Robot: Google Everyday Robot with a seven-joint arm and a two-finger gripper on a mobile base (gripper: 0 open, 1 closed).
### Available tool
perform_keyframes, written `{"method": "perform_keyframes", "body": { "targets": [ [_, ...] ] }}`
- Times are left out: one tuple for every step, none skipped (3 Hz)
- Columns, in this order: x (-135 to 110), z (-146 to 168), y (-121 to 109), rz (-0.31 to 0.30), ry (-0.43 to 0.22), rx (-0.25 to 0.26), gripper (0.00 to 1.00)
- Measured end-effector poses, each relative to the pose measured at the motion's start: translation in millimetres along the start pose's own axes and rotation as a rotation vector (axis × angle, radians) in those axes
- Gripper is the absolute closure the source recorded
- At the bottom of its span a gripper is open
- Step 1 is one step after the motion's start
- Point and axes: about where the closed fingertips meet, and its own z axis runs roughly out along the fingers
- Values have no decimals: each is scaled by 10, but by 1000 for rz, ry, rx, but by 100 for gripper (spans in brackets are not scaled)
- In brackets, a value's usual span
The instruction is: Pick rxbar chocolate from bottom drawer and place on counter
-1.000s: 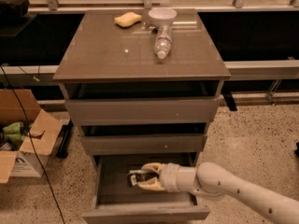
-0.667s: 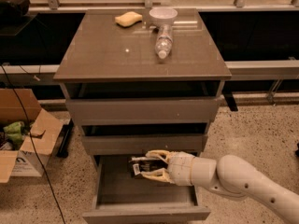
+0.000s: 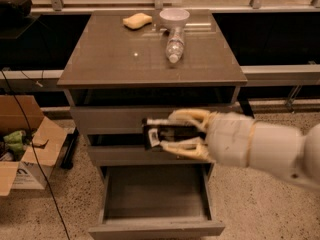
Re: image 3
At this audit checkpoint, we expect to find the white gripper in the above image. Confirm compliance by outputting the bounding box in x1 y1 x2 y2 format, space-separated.
160 108 256 167

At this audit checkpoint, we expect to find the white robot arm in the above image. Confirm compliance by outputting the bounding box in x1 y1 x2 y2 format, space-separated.
160 109 320 191

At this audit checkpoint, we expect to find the grey middle drawer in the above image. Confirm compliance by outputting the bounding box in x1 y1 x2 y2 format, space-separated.
88 146 208 166

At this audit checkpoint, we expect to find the grey drawer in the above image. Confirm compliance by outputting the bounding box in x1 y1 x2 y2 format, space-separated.
88 146 208 166
70 106 178 135
89 164 225 240

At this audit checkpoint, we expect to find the grey bottom drawer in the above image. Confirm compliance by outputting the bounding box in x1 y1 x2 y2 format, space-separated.
89 164 225 240

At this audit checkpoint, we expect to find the grey drawer cabinet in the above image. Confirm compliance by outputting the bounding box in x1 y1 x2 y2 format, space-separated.
57 9 249 185

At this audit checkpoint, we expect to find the grey top drawer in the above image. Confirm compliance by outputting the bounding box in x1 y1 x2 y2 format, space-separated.
70 106 178 135

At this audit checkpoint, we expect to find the clear plastic water bottle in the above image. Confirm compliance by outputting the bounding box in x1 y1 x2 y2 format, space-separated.
166 27 184 64

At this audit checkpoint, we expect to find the white bowl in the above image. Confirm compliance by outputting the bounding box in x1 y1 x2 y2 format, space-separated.
159 8 190 29

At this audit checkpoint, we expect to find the yellow sponge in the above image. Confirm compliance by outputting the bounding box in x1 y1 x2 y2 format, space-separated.
123 13 152 30

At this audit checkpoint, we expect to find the black floor stand bar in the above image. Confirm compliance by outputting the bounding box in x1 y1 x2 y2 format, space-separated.
60 128 79 170

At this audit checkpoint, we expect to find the open cardboard box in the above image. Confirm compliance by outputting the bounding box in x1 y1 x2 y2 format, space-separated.
0 95 67 196

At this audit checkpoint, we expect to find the green item in box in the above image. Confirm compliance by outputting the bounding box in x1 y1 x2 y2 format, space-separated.
3 130 26 161

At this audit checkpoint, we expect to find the black object upper left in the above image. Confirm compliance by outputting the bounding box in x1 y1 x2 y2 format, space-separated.
0 0 33 21

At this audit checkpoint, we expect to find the black cable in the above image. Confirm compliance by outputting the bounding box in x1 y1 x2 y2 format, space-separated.
0 67 72 240

